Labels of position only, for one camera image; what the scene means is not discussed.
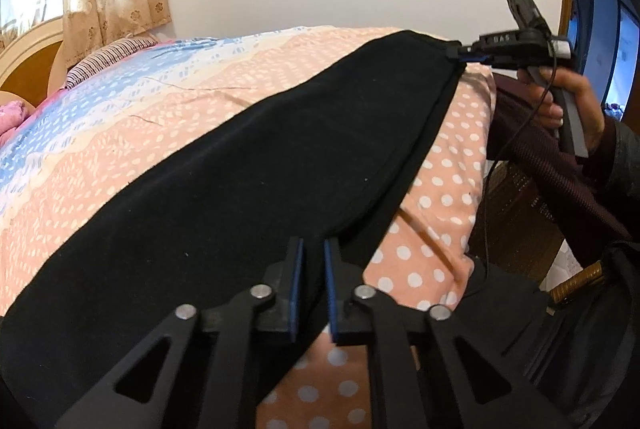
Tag black pants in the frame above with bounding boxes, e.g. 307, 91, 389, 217
0, 29, 468, 429

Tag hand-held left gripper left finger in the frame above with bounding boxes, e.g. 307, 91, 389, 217
52, 236, 306, 429

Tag blue door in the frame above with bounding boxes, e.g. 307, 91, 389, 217
570, 0, 640, 120

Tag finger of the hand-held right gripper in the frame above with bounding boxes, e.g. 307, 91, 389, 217
447, 40, 493, 65

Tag polka dot bed blanket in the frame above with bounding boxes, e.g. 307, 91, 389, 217
0, 25, 498, 429

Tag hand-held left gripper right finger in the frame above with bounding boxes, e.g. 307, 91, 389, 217
324, 236, 571, 429

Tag rattan handle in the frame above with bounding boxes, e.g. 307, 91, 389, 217
549, 260, 608, 306

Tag pink quilt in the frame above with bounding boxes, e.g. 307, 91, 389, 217
0, 102, 32, 135

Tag wooden headboard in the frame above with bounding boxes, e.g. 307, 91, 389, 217
0, 19, 68, 110

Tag striped pillow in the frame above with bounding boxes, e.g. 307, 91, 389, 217
65, 36, 160, 90

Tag person's right hand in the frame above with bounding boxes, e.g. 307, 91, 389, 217
520, 69, 608, 155

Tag maroon ribbed cloth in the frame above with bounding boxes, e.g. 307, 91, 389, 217
487, 74, 636, 270

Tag person's right forearm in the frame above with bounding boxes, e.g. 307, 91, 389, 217
595, 119, 640, 242

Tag brown wicker furniture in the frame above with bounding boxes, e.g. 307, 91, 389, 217
487, 159, 571, 282

